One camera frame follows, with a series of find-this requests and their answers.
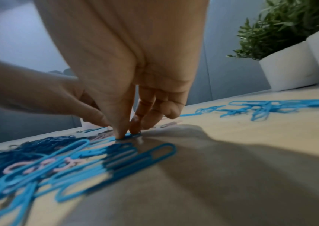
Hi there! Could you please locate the person's left hand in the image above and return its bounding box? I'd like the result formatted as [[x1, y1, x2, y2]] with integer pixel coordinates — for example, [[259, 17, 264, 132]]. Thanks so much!
[[0, 55, 111, 128]]

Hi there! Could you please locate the group of blue paper clips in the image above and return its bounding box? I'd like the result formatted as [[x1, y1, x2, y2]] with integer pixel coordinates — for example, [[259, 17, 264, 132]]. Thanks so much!
[[179, 99, 319, 122]]

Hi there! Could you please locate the pile of mixed paper clips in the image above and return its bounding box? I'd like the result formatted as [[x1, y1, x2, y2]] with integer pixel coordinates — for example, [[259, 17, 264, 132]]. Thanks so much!
[[0, 132, 177, 226]]

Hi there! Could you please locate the person's right hand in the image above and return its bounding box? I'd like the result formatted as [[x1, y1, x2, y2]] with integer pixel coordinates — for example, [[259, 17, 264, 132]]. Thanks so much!
[[33, 0, 211, 140]]

